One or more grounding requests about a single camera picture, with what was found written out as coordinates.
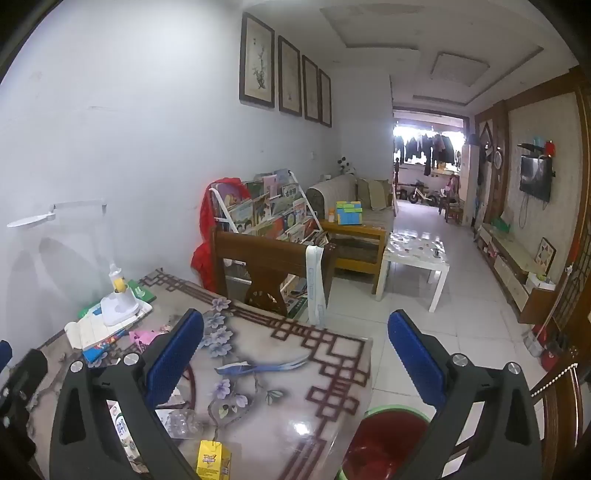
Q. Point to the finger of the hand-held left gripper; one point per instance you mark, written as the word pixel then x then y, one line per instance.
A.
pixel 27 371

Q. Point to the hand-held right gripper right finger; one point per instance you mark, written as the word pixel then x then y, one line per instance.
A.
pixel 415 357

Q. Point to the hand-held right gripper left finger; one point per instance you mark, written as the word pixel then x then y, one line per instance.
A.
pixel 175 355

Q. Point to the pink wrapper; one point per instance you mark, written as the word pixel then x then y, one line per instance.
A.
pixel 143 337

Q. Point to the clear plastic bottle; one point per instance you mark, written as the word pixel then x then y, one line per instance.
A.
pixel 184 422

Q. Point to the green trash bin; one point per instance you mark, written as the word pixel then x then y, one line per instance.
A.
pixel 383 443

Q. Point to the yellow snack packet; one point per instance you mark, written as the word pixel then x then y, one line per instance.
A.
pixel 214 461

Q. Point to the blue book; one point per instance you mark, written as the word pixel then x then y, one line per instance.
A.
pixel 104 348

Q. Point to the white desk lamp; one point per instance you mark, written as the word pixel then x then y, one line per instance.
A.
pixel 120 307

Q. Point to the green book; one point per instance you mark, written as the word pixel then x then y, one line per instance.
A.
pixel 143 288

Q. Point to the white paper pad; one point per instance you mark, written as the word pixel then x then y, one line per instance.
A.
pixel 92 330

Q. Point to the yellow tape roll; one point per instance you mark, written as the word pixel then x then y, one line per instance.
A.
pixel 121 286

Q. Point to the white green packet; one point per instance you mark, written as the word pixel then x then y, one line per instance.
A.
pixel 121 427

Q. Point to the red cloth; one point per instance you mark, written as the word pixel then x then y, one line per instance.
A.
pixel 203 263

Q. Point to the floral patterned table cover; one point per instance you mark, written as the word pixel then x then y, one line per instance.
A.
pixel 277 369

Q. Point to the white low table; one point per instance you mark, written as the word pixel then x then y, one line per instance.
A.
pixel 415 251

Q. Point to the white plastic bag strip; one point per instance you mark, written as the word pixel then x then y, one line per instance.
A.
pixel 316 286

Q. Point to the long television cabinet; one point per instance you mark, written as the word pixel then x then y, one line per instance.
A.
pixel 508 258

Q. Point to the red canister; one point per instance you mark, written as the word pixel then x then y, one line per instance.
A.
pixel 551 357

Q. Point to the tissue box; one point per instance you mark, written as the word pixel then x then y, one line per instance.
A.
pixel 540 282

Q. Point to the white book rack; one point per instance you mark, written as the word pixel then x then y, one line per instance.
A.
pixel 221 210

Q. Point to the small wooden chair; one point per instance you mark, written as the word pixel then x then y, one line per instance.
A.
pixel 452 205

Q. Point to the colourful toy box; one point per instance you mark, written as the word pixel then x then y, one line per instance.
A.
pixel 348 214

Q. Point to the white balance bike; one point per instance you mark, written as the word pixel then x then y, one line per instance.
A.
pixel 422 194

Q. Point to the framed geometric picture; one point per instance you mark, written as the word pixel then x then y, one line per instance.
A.
pixel 546 257

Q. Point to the beige cushion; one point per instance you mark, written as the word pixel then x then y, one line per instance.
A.
pixel 383 193
pixel 365 193

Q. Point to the row of picture books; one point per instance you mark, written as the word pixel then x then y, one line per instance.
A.
pixel 258 207

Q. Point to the wooden sofa with grey cover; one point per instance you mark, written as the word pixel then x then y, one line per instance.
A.
pixel 328 194

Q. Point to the wooden lattice partition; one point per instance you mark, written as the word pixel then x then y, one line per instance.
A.
pixel 577 258

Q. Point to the panda plush toy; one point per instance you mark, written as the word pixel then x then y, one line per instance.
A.
pixel 346 166

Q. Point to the row of hanging dark clothes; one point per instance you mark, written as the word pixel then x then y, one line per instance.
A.
pixel 425 147

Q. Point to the red ornament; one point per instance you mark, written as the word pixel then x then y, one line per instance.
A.
pixel 549 148

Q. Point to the square ceiling light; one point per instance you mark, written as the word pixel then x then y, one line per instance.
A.
pixel 459 69

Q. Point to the large framed picture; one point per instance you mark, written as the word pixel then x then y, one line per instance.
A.
pixel 257 60

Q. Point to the round wall clock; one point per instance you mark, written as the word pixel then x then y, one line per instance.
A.
pixel 497 159

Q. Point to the wall television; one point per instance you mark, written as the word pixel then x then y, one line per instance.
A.
pixel 535 177

